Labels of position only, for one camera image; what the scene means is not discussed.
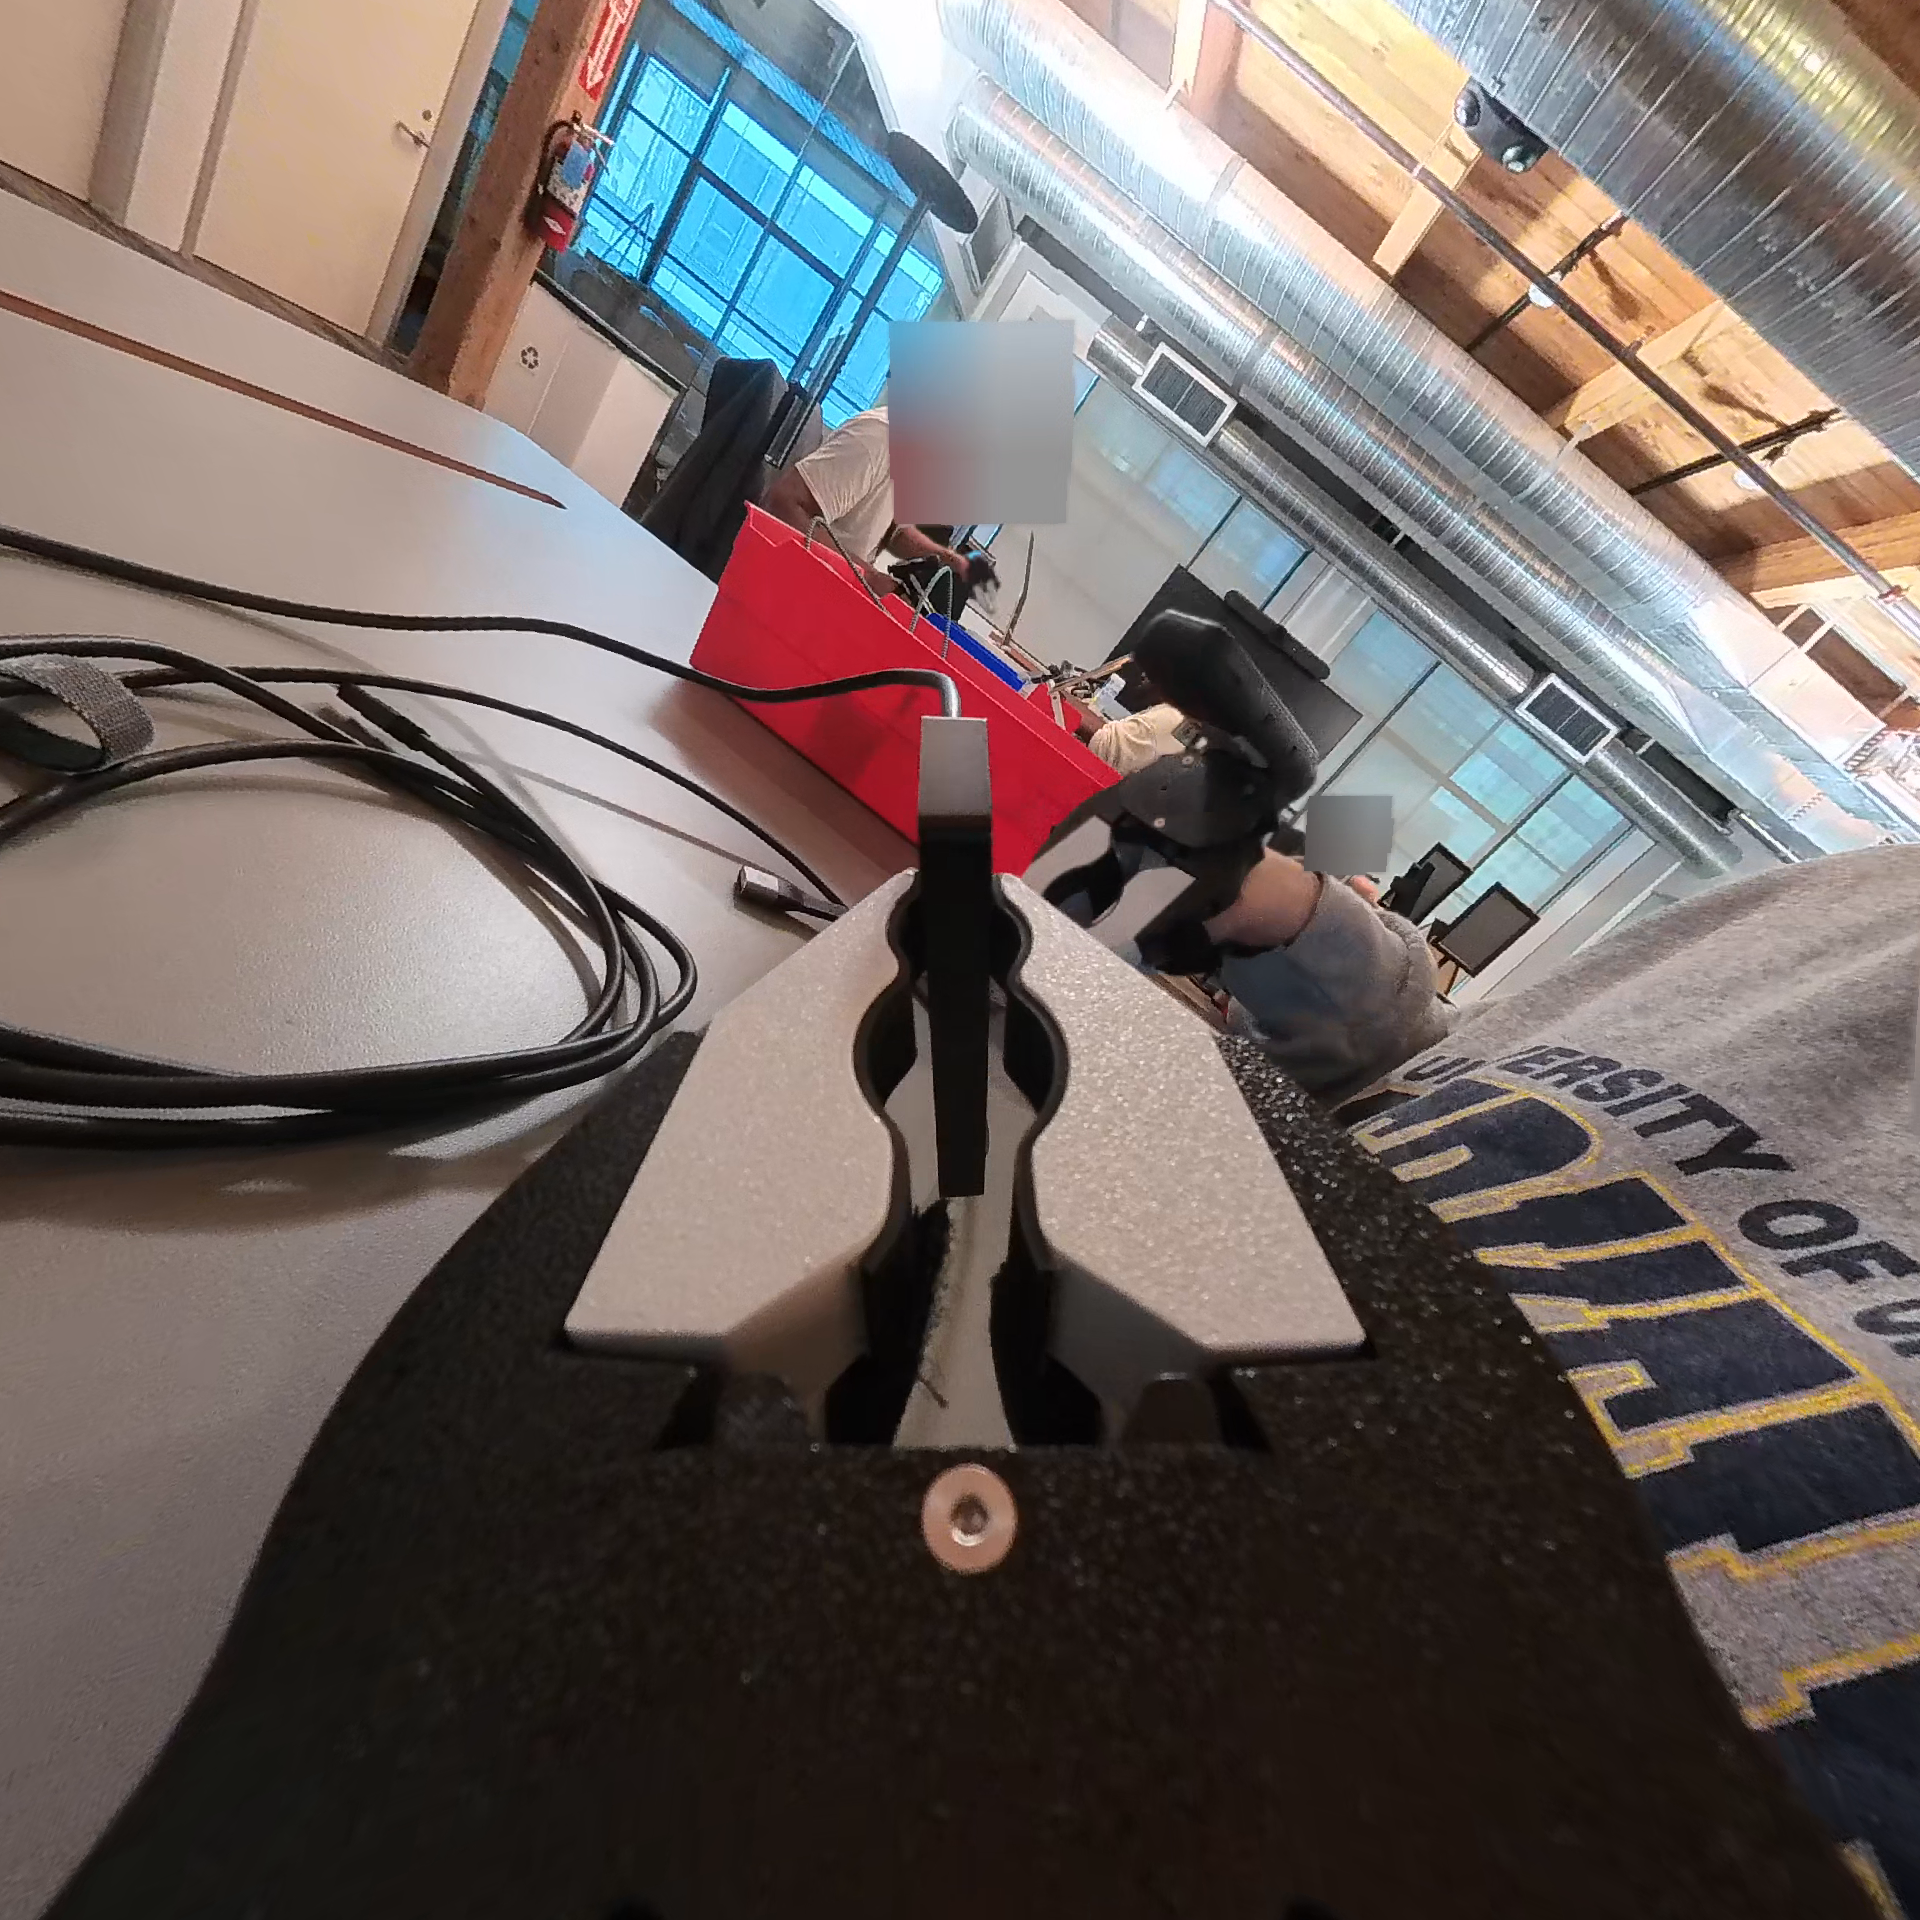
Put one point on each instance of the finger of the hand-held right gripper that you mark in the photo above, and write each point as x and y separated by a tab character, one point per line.
1088	862
1147	916

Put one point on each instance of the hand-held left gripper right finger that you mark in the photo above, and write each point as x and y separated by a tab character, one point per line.
1185	1202

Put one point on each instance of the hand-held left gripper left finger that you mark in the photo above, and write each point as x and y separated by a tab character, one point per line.
734	1202

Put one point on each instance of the red plastic bin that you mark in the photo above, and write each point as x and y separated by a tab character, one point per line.
810	662

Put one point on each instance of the person's right forearm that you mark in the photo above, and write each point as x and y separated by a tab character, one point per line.
1349	991

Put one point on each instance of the black tv screen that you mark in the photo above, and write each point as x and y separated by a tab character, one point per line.
1318	706

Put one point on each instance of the small blue bin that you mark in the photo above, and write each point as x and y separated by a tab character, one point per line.
973	652

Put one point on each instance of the black monitor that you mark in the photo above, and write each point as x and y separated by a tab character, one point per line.
1433	883
1489	931

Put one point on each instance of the black jacket on chair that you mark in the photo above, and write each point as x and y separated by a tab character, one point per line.
734	464

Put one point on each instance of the black disc floor lamp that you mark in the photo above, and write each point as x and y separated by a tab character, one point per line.
930	178

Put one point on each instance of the white recycling bin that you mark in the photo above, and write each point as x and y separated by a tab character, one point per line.
585	398

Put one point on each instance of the red fire extinguisher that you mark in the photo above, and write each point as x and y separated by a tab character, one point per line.
568	188

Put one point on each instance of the white door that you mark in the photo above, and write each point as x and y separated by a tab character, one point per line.
76	107
330	149

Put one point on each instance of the silver ventilation duct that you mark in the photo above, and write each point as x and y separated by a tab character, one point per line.
1724	182
1349	375

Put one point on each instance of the black ceiling camera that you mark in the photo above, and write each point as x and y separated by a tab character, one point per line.
1499	134

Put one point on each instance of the wooden post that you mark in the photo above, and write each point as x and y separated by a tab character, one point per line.
510	196

